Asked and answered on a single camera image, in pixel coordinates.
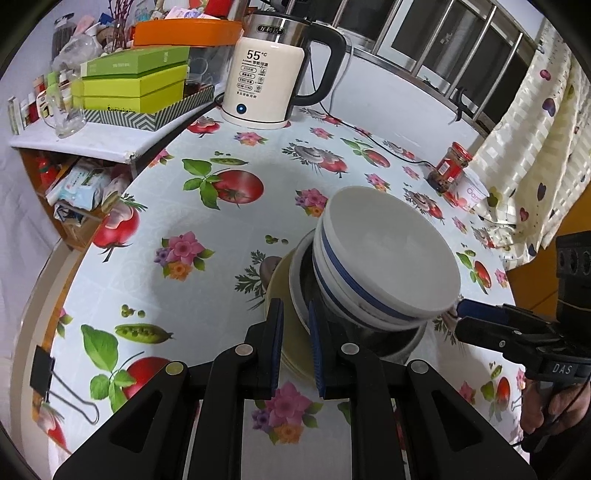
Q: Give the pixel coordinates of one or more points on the kettle base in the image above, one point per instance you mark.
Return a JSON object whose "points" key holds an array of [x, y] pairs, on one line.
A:
{"points": [[249, 121]]}

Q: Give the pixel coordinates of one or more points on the red label sauce jar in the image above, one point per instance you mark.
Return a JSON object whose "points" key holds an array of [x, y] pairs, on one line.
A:
{"points": [[450, 168]]}

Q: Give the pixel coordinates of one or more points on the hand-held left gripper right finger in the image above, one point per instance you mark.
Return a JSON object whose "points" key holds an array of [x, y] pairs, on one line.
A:
{"points": [[317, 360]]}

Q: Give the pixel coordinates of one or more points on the large beige plate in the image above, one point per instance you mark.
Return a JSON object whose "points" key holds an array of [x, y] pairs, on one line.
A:
{"points": [[277, 281]]}

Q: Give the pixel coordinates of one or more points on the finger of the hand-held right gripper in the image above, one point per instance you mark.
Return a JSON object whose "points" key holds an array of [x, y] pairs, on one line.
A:
{"points": [[485, 310], [498, 339]]}

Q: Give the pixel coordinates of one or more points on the person's right hand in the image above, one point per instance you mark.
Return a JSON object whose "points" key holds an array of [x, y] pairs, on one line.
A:
{"points": [[575, 406]]}

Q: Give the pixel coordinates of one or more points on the orange box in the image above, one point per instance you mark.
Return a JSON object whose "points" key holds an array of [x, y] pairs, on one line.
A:
{"points": [[184, 33]]}

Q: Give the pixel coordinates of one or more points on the purple blossom branches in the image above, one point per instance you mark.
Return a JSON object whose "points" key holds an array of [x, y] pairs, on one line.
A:
{"points": [[121, 23]]}

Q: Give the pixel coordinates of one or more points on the white shelf board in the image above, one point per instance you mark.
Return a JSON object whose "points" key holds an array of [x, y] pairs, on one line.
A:
{"points": [[92, 143]]}

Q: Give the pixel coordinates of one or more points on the lime green flat box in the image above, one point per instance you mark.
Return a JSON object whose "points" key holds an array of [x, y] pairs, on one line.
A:
{"points": [[134, 83], [124, 102]]}

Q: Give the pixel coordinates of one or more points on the glass mug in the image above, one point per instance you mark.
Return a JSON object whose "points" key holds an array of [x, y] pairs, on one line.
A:
{"points": [[67, 117]]}

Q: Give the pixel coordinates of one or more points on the brown wooden panel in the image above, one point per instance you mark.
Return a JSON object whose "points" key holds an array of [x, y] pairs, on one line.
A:
{"points": [[545, 277]]}

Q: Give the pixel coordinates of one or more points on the black hook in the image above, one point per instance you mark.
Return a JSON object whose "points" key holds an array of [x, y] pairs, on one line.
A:
{"points": [[459, 104]]}

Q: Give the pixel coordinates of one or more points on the clear plastic bag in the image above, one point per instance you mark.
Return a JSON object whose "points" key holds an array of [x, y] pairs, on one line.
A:
{"points": [[78, 46]]}

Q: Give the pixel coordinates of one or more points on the white yogurt cup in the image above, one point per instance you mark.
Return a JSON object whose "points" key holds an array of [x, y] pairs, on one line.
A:
{"points": [[473, 194]]}

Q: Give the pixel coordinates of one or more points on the cream electric kettle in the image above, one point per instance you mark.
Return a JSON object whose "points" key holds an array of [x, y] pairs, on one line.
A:
{"points": [[263, 69]]}

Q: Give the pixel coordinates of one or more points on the green boxes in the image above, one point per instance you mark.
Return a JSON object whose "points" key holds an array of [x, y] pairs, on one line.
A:
{"points": [[134, 62]]}

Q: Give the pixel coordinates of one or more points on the stainless steel bowl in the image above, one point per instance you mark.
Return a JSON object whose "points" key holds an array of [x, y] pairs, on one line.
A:
{"points": [[397, 344]]}

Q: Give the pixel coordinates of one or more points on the white green packet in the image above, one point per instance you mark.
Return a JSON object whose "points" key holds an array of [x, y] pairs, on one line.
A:
{"points": [[83, 187]]}

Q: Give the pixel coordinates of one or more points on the cream heart print curtain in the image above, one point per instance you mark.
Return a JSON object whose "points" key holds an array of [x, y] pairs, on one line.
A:
{"points": [[531, 138]]}

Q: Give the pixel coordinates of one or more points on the metal rack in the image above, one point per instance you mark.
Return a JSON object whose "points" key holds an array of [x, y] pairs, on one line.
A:
{"points": [[415, 41]]}

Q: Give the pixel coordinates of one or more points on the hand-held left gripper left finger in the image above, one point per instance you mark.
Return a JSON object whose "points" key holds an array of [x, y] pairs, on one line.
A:
{"points": [[277, 350]]}

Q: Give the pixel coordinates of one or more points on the black binder clip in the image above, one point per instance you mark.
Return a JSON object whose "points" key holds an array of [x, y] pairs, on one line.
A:
{"points": [[41, 374]]}

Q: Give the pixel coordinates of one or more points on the white bowl blue stripe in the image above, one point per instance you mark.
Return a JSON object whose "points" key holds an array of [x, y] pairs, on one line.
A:
{"points": [[383, 244], [364, 318]]}

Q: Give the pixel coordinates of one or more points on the black white striped box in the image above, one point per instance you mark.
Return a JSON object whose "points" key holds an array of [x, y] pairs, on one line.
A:
{"points": [[152, 119]]}

